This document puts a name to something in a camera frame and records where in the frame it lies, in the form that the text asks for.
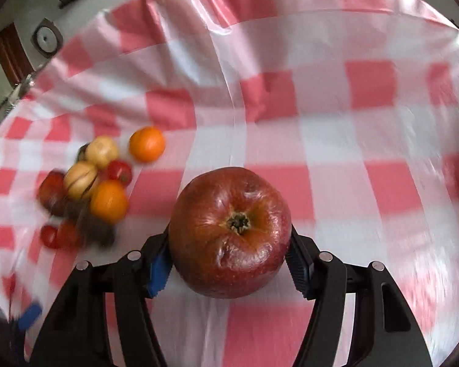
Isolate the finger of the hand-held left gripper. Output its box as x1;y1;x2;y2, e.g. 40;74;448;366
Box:
17;303;43;331

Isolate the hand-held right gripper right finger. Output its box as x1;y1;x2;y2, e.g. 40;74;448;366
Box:
285;225;433;367

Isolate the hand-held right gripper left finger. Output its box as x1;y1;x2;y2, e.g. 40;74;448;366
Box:
28;231;173;367

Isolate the large red apple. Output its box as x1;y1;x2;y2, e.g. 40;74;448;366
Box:
168;167;292;299

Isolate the dark brown fruit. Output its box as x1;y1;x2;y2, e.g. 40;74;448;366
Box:
78;214;117;248

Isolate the red cherry tomato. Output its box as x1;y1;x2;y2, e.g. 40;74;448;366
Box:
40;225;59;249
57;220;81;250

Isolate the small dark red apple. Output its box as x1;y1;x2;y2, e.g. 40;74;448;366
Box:
37;170;69;218

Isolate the yellow striped fruit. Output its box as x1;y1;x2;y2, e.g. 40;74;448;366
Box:
85;136;120;169
63;161;99;200

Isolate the red white checkered tablecloth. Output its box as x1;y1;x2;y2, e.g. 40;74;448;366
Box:
0;0;459;367

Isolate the brown wooden furniture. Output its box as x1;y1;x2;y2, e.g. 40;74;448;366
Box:
0;23;35;87

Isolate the round grey wall fitting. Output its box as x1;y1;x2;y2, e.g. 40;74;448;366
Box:
31;18;64;59

